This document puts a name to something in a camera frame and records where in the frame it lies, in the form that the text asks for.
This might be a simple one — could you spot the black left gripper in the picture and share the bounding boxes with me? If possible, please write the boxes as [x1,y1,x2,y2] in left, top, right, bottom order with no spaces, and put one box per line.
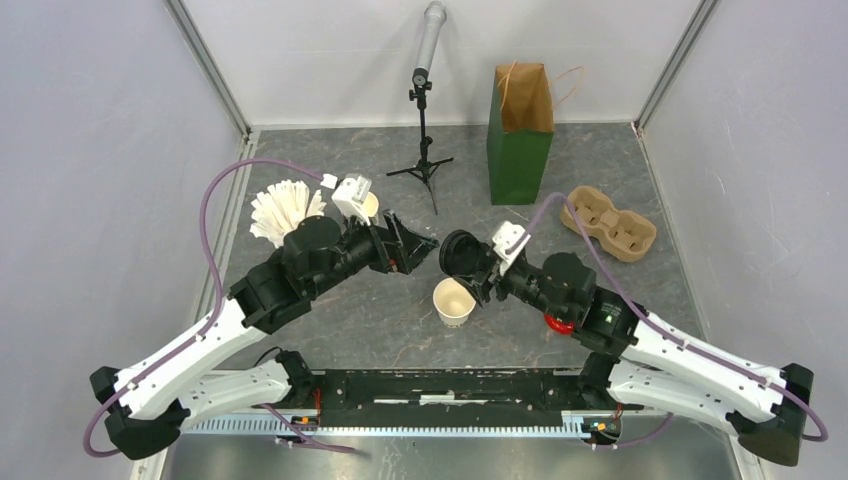
[308,206,439,297]

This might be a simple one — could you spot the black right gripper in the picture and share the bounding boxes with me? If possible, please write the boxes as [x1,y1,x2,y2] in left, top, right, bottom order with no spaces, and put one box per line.
[454,252,571,324]

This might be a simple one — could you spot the white paper coffee cup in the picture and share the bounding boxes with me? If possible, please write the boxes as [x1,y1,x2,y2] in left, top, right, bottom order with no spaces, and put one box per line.
[432,278,477,328]

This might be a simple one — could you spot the black plastic cup lid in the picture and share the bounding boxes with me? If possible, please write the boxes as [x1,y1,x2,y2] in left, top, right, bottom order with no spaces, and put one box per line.
[438,230,495,277]

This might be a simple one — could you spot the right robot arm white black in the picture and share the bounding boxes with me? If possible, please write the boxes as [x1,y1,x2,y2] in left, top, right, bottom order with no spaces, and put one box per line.
[439,244,813,467]

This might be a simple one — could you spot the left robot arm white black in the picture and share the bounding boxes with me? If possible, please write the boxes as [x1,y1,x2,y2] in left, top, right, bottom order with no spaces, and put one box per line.
[90,211,438,460]

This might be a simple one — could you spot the red horseshoe shaped object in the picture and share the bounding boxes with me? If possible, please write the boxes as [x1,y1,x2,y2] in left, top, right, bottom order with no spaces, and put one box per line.
[543,314,575,336]

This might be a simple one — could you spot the brown pulp cup carriers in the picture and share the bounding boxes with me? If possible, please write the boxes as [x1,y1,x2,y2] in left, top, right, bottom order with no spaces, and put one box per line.
[568,185,657,263]

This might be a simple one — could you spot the green brown paper bag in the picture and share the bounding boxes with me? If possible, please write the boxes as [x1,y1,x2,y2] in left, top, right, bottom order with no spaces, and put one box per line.
[486,61,561,206]

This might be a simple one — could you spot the black tripod with grey tube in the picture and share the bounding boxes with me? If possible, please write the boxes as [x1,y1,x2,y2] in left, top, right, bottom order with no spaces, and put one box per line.
[386,1,454,214]

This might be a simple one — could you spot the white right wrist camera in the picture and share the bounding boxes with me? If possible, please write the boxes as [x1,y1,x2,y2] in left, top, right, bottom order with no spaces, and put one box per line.
[491,221,531,276]

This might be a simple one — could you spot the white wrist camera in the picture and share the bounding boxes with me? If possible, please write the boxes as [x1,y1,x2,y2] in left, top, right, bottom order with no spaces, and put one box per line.
[491,221,531,276]
[320,173,372,226]

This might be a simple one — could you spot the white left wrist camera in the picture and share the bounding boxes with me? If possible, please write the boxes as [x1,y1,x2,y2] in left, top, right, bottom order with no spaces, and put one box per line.
[320,173,372,226]

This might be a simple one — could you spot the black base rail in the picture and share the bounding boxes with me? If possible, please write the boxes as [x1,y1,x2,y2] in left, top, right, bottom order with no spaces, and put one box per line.
[275,368,619,428]

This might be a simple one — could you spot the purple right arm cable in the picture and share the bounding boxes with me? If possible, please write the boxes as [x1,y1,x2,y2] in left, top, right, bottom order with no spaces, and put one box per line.
[519,193,829,449]

